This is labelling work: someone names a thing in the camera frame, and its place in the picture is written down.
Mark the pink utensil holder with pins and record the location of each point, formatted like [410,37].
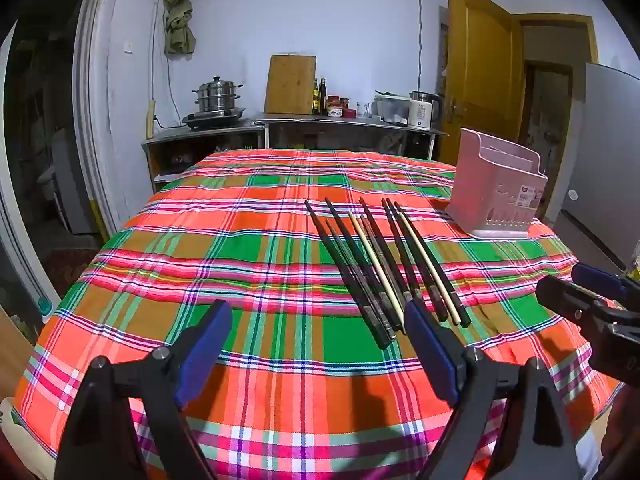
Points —
[492,190]

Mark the hanging green cloth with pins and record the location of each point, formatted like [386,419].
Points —
[179,15]

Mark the grey refrigerator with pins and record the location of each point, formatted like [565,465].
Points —
[605,160]

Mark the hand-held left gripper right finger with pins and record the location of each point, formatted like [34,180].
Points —
[432,355]

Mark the wooden cutting board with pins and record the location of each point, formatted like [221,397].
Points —
[291,85]

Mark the steel steamer pot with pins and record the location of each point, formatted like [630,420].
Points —
[216,94]

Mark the beige power strip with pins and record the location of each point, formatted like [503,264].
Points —
[150,120]

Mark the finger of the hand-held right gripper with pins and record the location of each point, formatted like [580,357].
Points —
[570,297]
[597,277]

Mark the row of dark chopsticks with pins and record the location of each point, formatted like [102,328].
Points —
[350,275]

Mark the plaid tablecloth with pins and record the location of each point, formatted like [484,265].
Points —
[240,270]

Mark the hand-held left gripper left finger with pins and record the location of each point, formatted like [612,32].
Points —
[202,355]

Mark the white door frame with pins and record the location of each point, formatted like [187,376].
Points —
[95,110]

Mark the steel kitchen counter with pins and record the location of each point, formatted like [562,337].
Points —
[300,122]

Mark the dark sauce bottle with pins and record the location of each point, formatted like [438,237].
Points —
[323,97]

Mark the beige wooden chopstick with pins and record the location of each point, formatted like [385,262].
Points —
[376,270]
[430,267]

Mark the glass cup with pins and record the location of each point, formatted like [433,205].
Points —
[363,110]

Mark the wooden door frame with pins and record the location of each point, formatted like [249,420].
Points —
[557,22]

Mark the clear plastic container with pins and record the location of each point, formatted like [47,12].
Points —
[392,107]

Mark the white electric kettle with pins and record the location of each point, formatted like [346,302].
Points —
[420,112]

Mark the wooden door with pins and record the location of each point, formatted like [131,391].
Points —
[480,75]

